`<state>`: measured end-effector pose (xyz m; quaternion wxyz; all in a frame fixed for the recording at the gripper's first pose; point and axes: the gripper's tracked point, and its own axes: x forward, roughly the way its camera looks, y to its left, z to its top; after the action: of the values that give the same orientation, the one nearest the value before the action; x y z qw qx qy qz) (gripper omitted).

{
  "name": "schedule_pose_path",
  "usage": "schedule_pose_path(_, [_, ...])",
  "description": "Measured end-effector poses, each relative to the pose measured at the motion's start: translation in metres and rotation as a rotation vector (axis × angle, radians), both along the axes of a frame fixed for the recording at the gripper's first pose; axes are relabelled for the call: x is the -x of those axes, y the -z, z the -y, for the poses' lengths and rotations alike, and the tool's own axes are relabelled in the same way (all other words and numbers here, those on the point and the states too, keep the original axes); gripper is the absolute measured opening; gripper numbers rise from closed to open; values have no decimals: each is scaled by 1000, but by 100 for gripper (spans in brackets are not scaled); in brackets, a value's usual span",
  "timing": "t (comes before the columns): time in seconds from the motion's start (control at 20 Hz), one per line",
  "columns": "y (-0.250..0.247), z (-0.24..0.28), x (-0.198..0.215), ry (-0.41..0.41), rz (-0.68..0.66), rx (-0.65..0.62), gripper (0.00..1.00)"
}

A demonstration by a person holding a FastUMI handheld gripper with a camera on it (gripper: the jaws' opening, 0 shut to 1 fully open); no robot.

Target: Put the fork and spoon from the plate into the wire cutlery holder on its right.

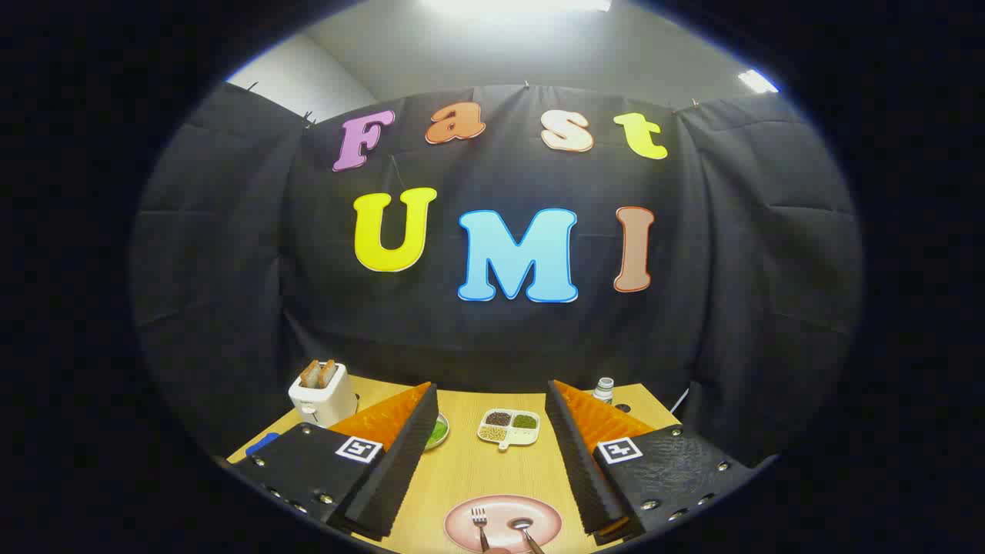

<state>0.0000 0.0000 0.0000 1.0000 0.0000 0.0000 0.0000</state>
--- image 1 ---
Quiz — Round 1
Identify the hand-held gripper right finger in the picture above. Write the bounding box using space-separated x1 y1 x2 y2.
545 379 759 546

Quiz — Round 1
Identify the white toaster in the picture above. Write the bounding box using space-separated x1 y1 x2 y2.
289 368 359 428

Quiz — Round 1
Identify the metal spoon with wooden handle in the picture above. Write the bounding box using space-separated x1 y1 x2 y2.
508 517 546 554

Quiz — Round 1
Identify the white divided dish of beans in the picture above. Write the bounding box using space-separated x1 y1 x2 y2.
476 408 541 452

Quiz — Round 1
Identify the pink round plate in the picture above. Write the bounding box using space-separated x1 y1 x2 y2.
444 495 564 554

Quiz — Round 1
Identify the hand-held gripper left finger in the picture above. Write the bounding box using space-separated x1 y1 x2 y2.
231 382 439 541

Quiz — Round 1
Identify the ceiling light panel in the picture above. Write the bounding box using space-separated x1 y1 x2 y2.
419 0 613 16
737 69 780 95

